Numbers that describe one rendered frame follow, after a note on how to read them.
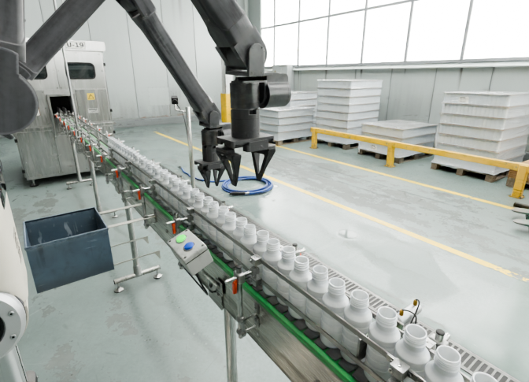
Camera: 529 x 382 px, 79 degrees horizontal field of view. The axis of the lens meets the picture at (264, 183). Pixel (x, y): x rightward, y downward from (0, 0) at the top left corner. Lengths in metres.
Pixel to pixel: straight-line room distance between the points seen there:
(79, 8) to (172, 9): 11.43
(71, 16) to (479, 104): 5.82
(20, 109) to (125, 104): 11.20
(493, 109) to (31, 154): 6.98
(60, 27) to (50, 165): 5.05
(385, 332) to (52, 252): 1.35
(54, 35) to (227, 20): 0.49
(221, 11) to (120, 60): 11.08
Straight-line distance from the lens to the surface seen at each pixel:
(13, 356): 0.92
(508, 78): 7.89
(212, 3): 0.59
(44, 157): 5.92
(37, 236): 1.95
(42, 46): 0.96
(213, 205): 1.18
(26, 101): 0.49
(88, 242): 1.66
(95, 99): 5.89
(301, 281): 0.85
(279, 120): 7.80
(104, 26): 11.65
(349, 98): 7.49
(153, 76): 11.92
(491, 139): 6.16
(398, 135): 6.69
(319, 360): 0.86
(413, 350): 0.71
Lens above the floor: 1.61
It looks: 18 degrees down
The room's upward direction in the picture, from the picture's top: straight up
